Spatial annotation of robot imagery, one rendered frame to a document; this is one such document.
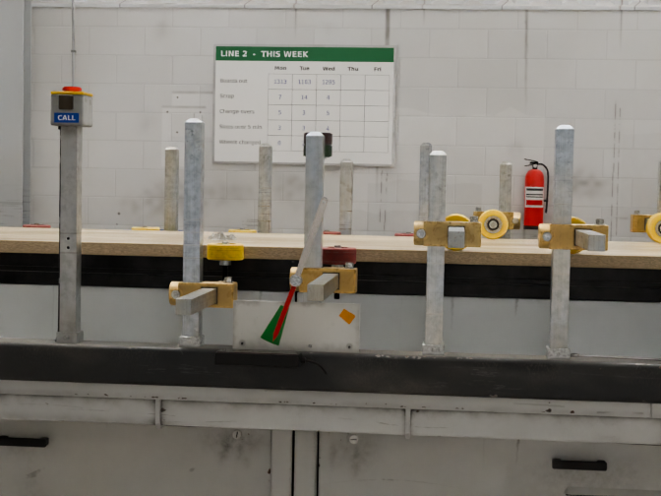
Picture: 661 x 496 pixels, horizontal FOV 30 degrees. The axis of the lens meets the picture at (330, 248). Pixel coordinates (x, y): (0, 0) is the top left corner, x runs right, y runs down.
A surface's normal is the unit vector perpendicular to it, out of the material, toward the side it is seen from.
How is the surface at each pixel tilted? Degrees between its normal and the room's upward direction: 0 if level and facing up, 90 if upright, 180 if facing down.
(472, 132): 90
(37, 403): 90
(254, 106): 90
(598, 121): 90
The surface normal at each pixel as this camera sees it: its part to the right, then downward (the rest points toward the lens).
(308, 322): -0.10, 0.05
